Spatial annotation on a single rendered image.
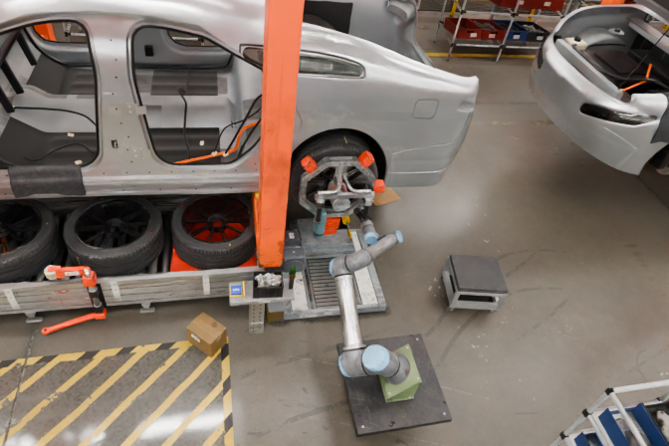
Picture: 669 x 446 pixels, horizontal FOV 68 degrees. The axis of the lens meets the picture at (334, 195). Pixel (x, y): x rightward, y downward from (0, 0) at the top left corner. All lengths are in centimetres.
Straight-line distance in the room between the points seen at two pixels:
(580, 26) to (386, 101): 318
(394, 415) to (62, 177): 260
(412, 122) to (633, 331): 257
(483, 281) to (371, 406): 137
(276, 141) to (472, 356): 224
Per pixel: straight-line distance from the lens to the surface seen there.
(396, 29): 514
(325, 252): 413
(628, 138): 494
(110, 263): 375
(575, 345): 450
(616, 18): 638
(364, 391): 333
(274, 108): 264
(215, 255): 366
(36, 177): 377
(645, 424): 330
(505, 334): 427
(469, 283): 400
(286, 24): 243
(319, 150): 348
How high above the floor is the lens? 323
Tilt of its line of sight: 42 degrees down
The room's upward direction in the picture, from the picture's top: 10 degrees clockwise
